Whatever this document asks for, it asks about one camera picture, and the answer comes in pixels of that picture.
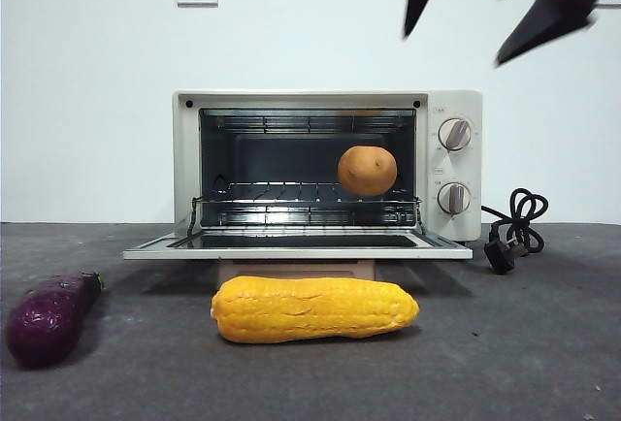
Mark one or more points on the brown potato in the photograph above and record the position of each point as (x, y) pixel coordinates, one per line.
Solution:
(367, 171)

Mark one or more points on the white Toshiba toaster oven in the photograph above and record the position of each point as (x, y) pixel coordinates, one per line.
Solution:
(456, 101)

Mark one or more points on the large round oven knob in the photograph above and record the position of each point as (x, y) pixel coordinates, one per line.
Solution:
(455, 134)

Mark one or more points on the small round oven knob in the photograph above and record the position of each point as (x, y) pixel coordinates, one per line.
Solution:
(453, 198)

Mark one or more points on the yellow corn cob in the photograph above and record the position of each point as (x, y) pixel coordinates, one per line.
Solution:
(310, 312)

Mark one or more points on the purple eggplant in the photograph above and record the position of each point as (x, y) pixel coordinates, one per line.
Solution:
(48, 319)

